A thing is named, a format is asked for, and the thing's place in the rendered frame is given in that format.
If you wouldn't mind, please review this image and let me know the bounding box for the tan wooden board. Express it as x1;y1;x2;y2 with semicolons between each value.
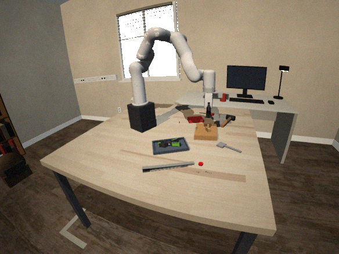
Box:
194;123;217;141

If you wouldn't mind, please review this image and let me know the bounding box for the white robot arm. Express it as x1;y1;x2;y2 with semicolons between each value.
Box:
128;27;222;106

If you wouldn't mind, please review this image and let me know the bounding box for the black rubber mallet with wooden handle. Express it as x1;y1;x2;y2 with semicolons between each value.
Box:
221;114;236;128

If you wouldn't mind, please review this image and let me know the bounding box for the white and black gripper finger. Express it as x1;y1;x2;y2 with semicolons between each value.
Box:
206;102;211;118

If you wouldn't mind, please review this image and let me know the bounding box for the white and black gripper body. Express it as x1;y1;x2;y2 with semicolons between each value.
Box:
204;92;213;109

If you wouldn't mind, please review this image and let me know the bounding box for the grey flat bar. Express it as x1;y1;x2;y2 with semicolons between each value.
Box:
142;161;194;173

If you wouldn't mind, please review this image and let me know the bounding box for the red rectangular tray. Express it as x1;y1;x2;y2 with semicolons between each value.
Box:
187;116;204;123

